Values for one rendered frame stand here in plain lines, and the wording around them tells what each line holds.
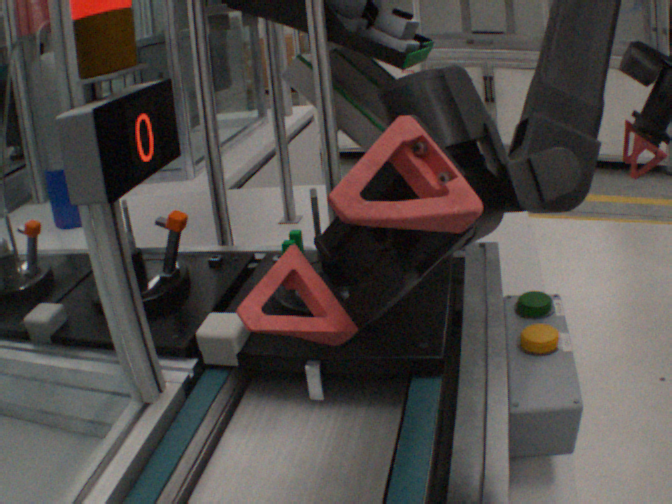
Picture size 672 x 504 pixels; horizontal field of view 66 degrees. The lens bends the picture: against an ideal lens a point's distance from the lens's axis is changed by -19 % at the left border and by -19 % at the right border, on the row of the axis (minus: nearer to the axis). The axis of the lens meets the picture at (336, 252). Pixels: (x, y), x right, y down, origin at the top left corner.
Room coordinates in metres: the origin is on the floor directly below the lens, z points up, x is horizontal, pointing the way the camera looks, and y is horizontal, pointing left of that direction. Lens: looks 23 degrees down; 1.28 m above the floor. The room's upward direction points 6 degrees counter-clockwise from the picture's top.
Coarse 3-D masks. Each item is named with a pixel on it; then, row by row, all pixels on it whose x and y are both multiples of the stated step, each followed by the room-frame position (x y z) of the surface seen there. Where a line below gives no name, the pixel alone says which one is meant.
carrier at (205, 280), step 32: (128, 224) 0.73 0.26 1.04; (160, 256) 0.73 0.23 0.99; (192, 256) 0.77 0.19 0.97; (224, 256) 0.76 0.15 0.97; (160, 288) 0.64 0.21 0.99; (192, 288) 0.67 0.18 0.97; (224, 288) 0.66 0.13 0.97; (160, 320) 0.59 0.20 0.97; (192, 320) 0.59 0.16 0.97; (160, 352) 0.53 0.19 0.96; (192, 352) 0.54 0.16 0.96
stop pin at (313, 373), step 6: (312, 360) 0.49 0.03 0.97; (306, 366) 0.48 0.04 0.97; (312, 366) 0.48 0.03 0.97; (318, 366) 0.48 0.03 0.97; (306, 372) 0.48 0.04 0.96; (312, 372) 0.48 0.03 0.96; (318, 372) 0.48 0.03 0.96; (312, 378) 0.48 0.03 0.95; (318, 378) 0.48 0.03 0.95; (312, 384) 0.48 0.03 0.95; (318, 384) 0.48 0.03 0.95; (324, 384) 0.49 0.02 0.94; (312, 390) 0.48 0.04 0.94; (318, 390) 0.48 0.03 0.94; (324, 390) 0.49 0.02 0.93; (312, 396) 0.48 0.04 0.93; (318, 396) 0.48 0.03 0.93; (324, 396) 0.48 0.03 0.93
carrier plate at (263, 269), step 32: (448, 256) 0.68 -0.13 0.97; (416, 288) 0.61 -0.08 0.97; (448, 288) 0.60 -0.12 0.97; (384, 320) 0.55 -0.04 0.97; (416, 320) 0.54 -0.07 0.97; (448, 320) 0.55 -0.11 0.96; (256, 352) 0.51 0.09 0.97; (288, 352) 0.50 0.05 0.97; (320, 352) 0.50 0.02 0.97; (352, 352) 0.49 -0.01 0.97; (384, 352) 0.49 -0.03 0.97; (416, 352) 0.48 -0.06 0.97
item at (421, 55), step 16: (240, 0) 0.88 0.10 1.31; (256, 0) 0.87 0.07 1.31; (272, 0) 0.86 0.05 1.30; (288, 0) 0.85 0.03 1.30; (304, 0) 0.84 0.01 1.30; (256, 16) 0.87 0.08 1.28; (272, 16) 0.86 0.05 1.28; (288, 16) 0.85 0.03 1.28; (304, 16) 0.84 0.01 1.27; (336, 16) 0.82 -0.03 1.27; (368, 16) 0.94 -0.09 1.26; (304, 32) 0.84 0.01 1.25; (336, 32) 0.82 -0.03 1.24; (352, 32) 0.82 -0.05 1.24; (352, 48) 0.82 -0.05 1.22; (368, 48) 0.81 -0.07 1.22; (384, 48) 0.80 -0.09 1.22; (400, 64) 0.79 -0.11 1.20; (416, 64) 0.85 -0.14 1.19
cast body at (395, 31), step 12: (384, 12) 0.83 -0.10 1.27; (396, 12) 0.83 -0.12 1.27; (408, 12) 0.83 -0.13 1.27; (384, 24) 0.83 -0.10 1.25; (396, 24) 0.82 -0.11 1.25; (408, 24) 0.82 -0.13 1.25; (372, 36) 0.84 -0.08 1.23; (384, 36) 0.83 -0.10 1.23; (396, 36) 0.82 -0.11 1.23; (408, 36) 0.83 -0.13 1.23; (396, 48) 0.82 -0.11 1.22; (408, 48) 0.82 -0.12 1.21
